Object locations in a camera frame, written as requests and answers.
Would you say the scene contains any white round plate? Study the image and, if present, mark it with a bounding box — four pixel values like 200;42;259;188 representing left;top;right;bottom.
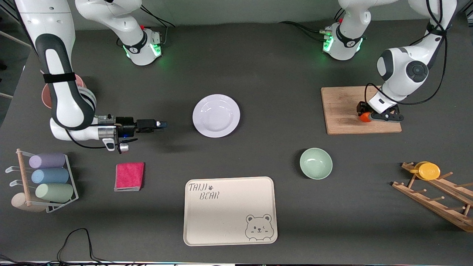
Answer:
192;94;241;139

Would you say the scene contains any wooden cutting board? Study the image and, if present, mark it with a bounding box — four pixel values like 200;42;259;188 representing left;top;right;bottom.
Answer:
320;85;403;135

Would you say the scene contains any folded pink cloth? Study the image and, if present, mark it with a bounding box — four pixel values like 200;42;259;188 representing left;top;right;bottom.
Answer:
114;162;145;192

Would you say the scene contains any yellow mug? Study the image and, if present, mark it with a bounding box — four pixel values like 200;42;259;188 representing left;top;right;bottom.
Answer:
409;161;441;181

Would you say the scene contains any pale green bowl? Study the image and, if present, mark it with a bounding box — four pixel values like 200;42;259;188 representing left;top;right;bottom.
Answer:
299;147;333;181

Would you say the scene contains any pink bowl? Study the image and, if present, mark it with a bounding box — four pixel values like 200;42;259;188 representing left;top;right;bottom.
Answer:
41;74;88;110

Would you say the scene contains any purple cup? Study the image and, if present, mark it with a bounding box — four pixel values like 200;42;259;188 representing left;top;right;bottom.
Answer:
28;153;67;170

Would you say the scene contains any blue cup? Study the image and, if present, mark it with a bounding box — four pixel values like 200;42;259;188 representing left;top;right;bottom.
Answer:
31;168;70;185

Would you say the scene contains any pale green cup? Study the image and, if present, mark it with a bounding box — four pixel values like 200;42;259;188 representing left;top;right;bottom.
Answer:
35;183;74;204

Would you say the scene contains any wooden mug rack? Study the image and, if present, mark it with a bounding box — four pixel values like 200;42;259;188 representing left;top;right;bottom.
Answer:
391;162;473;233

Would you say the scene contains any cream tray with bear print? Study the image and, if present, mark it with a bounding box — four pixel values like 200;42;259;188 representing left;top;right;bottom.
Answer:
183;176;278;247

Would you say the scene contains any beige cup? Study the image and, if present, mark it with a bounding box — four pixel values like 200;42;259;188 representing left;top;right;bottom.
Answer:
11;192;47;213

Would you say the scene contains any black right arm base cable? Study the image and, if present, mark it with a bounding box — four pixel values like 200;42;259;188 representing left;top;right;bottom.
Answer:
139;5;176;47

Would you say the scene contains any black arm base cable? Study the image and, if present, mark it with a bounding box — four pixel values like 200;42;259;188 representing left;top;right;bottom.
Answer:
279;21;326;41
139;5;176;47

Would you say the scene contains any black left arm base cable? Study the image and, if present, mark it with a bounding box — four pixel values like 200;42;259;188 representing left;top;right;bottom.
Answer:
279;21;326;41

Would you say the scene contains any white wire cup rack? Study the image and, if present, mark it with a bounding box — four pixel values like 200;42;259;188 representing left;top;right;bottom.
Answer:
5;148;79;214

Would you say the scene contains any black cable on table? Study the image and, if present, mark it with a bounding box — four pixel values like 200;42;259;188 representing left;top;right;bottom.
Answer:
0;228;137;266

